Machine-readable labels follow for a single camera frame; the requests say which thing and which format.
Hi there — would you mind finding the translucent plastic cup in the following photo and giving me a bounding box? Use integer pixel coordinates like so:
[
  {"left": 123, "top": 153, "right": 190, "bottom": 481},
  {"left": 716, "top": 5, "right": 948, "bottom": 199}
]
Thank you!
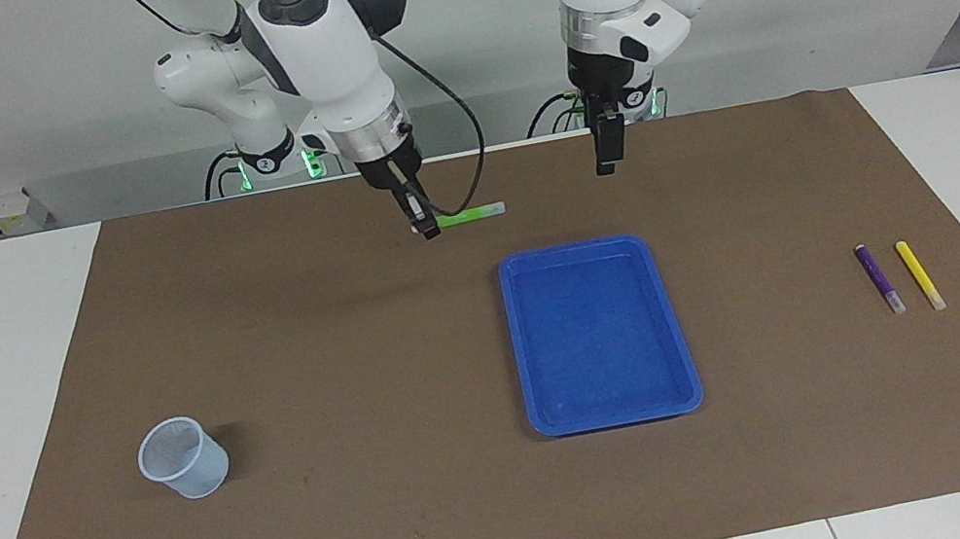
[{"left": 131, "top": 410, "right": 236, "bottom": 509}]

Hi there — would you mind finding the yellow highlighter pen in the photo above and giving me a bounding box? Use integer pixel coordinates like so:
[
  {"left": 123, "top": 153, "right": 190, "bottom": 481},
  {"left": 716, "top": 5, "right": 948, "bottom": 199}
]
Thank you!
[{"left": 894, "top": 234, "right": 948, "bottom": 317}]

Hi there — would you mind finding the black base cable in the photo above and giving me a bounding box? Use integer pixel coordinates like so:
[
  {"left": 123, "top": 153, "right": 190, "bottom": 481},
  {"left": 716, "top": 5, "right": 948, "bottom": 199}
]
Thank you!
[
  {"left": 198, "top": 147, "right": 250, "bottom": 200},
  {"left": 521, "top": 89, "right": 589, "bottom": 140}
]

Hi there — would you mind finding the green highlighter pen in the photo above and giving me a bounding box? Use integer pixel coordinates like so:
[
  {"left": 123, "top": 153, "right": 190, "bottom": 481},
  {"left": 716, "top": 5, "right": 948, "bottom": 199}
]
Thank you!
[{"left": 409, "top": 199, "right": 509, "bottom": 234}]

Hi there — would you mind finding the brown paper table mat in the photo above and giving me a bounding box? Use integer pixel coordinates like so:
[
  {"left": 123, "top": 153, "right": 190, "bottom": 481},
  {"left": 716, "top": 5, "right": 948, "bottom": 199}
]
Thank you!
[{"left": 0, "top": 64, "right": 960, "bottom": 539}]

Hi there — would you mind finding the blue plastic tray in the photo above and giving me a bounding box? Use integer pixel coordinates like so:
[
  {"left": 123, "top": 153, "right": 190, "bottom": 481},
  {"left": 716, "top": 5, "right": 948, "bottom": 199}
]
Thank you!
[{"left": 494, "top": 224, "right": 708, "bottom": 444}]

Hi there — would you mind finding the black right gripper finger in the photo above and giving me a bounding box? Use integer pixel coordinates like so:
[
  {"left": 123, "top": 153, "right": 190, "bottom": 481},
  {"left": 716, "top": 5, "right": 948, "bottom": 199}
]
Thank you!
[{"left": 389, "top": 173, "right": 444, "bottom": 246}]

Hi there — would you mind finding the purple highlighter pen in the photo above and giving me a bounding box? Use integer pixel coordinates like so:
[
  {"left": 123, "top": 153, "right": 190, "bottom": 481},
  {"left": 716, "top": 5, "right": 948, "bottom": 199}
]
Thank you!
[{"left": 852, "top": 238, "right": 908, "bottom": 321}]

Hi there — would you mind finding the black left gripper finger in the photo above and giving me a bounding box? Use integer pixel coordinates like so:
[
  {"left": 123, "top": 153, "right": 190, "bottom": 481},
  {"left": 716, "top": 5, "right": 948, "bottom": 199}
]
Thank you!
[{"left": 587, "top": 110, "right": 633, "bottom": 178}]

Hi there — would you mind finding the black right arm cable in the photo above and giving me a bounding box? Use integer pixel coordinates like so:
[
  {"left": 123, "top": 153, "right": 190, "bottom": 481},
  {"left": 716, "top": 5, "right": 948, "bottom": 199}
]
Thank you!
[{"left": 370, "top": 16, "right": 497, "bottom": 226}]

